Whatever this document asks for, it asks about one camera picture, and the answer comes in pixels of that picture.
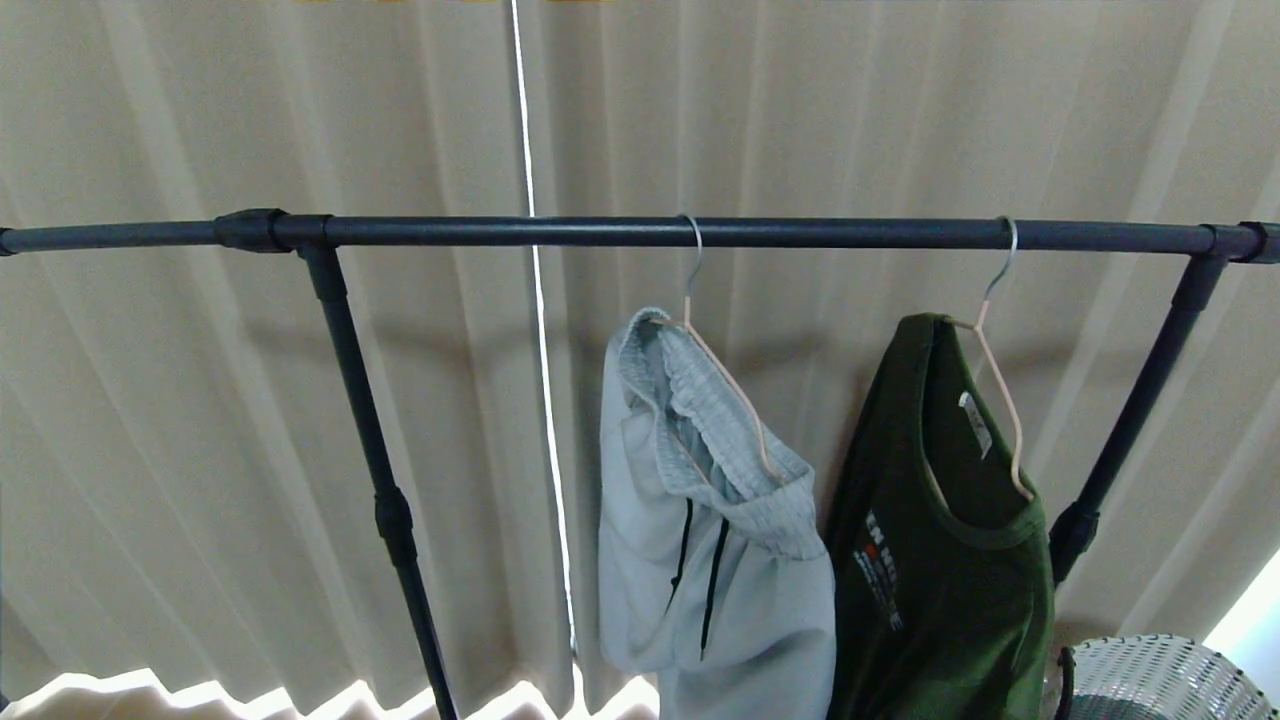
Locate pink clothes hanger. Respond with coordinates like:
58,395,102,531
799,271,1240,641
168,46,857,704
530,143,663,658
948,216,1037,503
650,214,791,488

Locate pale grey shorts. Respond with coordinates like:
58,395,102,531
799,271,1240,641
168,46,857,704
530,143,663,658
598,307,837,720

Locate green garment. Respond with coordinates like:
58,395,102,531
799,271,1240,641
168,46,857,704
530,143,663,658
825,313,1057,720

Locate black clothes rack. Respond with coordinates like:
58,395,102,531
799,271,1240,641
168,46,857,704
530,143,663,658
0,208,1280,720

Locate white laundry basket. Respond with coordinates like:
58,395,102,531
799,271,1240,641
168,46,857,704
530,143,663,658
1042,635,1280,720

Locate beige curtain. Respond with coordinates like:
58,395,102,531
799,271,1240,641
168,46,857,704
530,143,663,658
0,0,1280,720

